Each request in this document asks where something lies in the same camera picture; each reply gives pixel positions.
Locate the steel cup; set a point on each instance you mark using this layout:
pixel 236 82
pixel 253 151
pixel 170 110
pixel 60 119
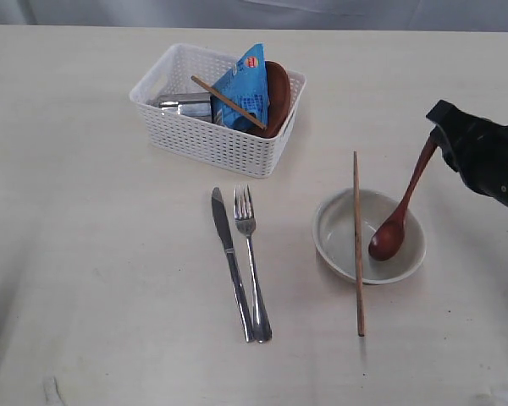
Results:
pixel 194 105

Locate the white ceramic bowl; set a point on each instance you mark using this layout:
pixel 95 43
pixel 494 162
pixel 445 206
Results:
pixel 333 233

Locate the brown wooden chopstick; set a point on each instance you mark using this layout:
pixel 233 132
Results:
pixel 228 102
pixel 361 328

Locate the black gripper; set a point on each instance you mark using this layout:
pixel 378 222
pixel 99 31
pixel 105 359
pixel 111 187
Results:
pixel 475 148

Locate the white perforated plastic basket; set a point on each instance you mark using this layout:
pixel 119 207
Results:
pixel 202 141

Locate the brown wooden spoon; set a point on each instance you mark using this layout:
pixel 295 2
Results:
pixel 389 237

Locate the brown wooden plate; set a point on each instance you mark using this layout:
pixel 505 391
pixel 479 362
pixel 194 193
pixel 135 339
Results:
pixel 279 95

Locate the silver table knife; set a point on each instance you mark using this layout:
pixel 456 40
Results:
pixel 221 222

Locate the silver fork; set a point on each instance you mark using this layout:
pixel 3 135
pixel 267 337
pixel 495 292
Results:
pixel 246 224

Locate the blue snack bag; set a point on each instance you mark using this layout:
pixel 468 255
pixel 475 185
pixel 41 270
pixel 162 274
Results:
pixel 246 85

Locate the grey curtain backdrop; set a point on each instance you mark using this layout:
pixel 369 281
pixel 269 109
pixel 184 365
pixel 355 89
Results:
pixel 273 15

